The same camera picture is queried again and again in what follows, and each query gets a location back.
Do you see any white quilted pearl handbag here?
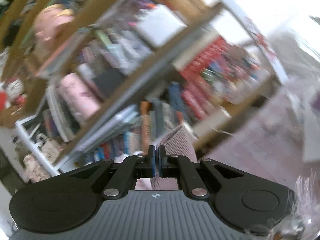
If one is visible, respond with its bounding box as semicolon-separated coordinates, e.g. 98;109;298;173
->
36;133;62;164

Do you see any white tablet under shelf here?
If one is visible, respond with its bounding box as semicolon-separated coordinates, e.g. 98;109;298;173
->
74;104;139;152

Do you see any purple and pink sweater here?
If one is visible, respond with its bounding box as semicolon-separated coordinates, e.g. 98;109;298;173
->
135;124;197;191

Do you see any pink cylindrical cup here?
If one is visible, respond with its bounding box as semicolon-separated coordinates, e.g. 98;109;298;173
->
57;73;100;125

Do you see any pink floral doll figure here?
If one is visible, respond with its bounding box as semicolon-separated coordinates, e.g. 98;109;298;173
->
23;154;50;183

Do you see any white wooden bookshelf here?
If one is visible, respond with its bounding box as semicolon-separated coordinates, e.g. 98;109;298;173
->
2;0;288;177

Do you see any fluffy sleeve cuff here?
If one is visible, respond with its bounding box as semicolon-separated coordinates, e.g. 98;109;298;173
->
249;169;320;240

